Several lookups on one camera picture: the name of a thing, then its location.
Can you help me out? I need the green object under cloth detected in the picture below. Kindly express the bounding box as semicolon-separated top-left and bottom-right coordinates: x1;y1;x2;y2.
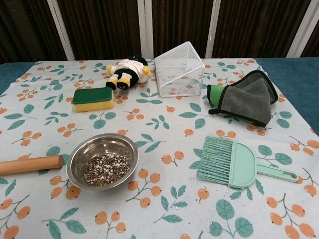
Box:
207;84;226;104

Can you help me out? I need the wooden rolling pin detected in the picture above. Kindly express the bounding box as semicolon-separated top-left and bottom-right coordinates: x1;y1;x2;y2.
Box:
0;154;65;176

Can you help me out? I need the white partition frame post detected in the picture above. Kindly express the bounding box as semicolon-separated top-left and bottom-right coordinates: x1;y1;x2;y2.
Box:
138;0;153;60
205;0;220;59
47;0;73;60
286;0;315;58

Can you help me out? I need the black white plush doll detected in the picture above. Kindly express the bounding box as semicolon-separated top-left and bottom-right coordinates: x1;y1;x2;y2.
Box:
105;55;152;91

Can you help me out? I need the mint green hand brush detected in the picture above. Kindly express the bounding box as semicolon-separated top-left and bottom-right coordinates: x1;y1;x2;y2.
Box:
195;135;300;189

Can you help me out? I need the brown soil with white perlite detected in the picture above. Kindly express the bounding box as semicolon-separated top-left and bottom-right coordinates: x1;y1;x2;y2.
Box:
83;154;130;186

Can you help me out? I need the stainless steel bowl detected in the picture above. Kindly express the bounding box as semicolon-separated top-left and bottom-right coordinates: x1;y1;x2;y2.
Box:
65;133;139;191

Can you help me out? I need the white wire mesh basket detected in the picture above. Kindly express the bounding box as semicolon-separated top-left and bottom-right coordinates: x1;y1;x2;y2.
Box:
154;41;205;98

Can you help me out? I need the floral tablecloth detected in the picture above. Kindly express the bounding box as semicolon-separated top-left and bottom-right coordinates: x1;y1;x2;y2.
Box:
0;58;319;239

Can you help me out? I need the grey cloth black trim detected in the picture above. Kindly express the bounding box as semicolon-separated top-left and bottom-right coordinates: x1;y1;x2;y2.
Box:
208;70;279;127

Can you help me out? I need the green yellow sponge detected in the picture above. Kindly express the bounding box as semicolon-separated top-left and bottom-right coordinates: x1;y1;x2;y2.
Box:
72;87;115;113

